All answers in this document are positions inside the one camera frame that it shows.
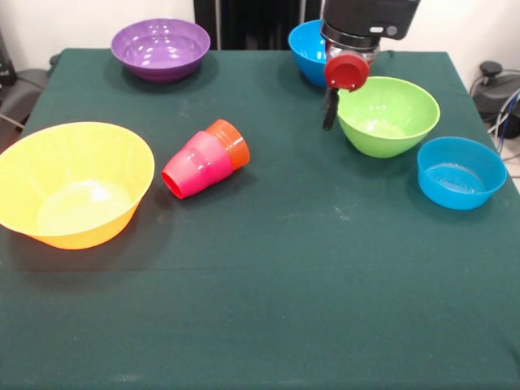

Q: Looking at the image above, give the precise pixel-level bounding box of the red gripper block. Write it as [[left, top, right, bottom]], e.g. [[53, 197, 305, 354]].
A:
[[323, 38, 381, 93]]

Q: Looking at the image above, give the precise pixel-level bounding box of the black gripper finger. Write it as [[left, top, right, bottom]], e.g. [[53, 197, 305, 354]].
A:
[[322, 87, 340, 132]]

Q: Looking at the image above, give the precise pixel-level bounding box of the large green bowl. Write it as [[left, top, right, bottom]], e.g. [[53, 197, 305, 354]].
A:
[[336, 76, 441, 159]]

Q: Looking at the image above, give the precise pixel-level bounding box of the orange-red cup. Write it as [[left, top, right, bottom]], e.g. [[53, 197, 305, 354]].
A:
[[205, 119, 251, 171]]

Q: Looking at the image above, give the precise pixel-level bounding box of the pink cup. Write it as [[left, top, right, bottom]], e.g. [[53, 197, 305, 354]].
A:
[[160, 130, 234, 200]]

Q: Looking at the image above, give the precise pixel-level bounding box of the large orange bowl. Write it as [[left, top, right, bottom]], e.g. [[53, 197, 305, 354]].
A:
[[0, 121, 156, 251]]

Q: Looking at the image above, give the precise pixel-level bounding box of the deep blue bowl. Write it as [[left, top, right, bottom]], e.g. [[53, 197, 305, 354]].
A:
[[287, 19, 379, 89]]

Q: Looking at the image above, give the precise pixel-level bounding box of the shallow blue bowl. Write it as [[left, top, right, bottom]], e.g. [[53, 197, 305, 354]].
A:
[[417, 136, 508, 211]]

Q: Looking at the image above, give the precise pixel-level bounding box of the purple bowl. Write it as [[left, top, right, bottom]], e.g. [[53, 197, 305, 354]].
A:
[[110, 17, 212, 85]]

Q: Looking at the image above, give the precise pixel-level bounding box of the dark green tablecloth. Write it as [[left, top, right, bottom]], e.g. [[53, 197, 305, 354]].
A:
[[0, 48, 520, 390]]

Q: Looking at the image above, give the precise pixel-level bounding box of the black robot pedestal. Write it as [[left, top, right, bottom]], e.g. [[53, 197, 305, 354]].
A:
[[193, 0, 324, 50]]

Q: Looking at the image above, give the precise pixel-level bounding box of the tangle of cables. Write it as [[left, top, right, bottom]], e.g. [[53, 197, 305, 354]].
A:
[[487, 91, 520, 159]]

